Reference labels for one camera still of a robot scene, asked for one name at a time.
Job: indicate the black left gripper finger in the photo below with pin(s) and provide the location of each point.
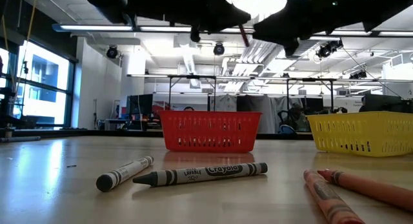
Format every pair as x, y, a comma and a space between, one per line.
227, 19

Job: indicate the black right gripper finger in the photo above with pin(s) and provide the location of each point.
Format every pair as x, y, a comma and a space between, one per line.
277, 28

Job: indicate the grey crayon white wrapper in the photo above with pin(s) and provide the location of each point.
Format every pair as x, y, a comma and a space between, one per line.
200, 175
124, 173

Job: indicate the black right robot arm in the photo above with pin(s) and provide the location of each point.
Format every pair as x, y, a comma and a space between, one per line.
371, 7

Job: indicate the black ceiling spotlight cluster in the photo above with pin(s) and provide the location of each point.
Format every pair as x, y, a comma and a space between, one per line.
358, 75
327, 49

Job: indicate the black overhead light bar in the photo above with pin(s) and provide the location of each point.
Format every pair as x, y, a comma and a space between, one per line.
96, 28

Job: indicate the white fabric cover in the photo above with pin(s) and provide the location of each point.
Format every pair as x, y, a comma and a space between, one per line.
226, 103

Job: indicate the black office chair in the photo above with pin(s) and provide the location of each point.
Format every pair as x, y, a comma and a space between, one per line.
282, 116

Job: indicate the grey fabric curtain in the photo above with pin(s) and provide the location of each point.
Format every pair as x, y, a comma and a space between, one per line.
272, 116

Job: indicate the person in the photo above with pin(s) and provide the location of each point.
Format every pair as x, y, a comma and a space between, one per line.
188, 108
362, 104
297, 116

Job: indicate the blue round object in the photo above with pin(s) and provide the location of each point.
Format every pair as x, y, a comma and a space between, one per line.
286, 129

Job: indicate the red background box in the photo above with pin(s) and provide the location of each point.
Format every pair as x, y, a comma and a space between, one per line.
156, 109

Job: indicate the red plastic basket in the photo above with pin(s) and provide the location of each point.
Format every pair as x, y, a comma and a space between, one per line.
209, 133

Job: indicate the background desk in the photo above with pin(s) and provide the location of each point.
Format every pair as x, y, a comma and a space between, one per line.
116, 120

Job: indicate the yellow plastic basket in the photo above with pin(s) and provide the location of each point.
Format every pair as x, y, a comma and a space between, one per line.
361, 133

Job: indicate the large dark-framed window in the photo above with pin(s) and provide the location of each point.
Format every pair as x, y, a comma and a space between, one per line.
70, 95

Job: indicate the black equipment by window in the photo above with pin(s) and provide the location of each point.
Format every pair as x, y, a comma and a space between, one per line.
6, 107

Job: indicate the silver ventilation duct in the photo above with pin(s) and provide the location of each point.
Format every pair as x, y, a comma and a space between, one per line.
305, 49

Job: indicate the black metal rig frame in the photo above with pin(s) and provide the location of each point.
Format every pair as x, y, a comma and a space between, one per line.
331, 95
170, 95

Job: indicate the small white post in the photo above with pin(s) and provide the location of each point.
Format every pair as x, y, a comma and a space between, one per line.
8, 133

